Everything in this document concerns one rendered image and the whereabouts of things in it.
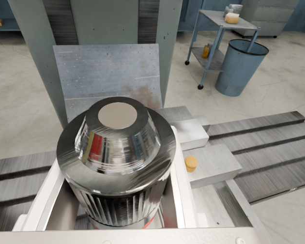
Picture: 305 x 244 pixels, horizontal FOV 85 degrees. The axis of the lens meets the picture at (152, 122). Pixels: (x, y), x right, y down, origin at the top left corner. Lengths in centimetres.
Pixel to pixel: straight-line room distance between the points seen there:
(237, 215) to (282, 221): 138
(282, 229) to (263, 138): 116
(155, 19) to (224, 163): 45
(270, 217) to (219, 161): 137
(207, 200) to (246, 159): 22
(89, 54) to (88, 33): 6
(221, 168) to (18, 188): 41
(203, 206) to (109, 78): 45
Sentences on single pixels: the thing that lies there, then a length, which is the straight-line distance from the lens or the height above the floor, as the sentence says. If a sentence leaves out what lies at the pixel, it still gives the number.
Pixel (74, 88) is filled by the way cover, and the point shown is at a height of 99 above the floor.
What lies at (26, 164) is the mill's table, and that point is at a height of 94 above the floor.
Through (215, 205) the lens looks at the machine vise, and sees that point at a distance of 34.
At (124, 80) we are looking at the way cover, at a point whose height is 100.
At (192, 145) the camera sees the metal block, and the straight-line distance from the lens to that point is 32.
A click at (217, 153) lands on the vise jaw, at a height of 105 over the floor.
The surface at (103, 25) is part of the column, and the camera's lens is 57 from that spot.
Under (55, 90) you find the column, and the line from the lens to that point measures 67.
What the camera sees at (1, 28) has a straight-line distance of 408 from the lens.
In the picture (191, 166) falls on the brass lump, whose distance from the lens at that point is 29.
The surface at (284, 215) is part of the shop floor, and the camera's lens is 176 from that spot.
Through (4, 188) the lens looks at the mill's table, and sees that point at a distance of 48.
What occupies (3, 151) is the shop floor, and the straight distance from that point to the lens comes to 195.
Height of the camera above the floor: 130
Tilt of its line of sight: 45 degrees down
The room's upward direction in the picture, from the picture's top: 7 degrees clockwise
